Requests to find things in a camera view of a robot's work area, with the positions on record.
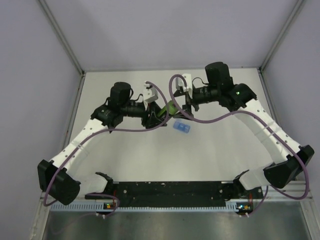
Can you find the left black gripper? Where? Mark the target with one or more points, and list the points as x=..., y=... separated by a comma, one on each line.
x=152, y=121

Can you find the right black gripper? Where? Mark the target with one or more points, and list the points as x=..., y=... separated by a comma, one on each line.
x=187, y=108

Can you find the green pill bottle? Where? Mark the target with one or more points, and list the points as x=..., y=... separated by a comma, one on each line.
x=170, y=108

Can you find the blue pill organizer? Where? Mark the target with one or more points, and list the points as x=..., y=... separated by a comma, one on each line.
x=181, y=126

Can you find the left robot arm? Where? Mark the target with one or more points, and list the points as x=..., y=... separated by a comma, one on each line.
x=57, y=176

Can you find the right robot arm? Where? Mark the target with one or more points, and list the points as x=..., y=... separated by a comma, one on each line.
x=288, y=157

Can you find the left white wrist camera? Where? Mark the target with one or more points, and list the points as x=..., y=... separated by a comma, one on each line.
x=150, y=94

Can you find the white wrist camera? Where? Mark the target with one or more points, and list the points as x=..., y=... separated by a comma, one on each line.
x=184, y=85
x=150, y=94

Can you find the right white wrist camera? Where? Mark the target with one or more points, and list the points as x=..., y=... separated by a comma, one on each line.
x=184, y=85

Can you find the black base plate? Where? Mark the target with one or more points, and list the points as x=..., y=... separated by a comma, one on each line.
x=178, y=193

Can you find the grey cable duct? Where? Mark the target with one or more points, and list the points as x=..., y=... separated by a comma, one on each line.
x=106, y=206

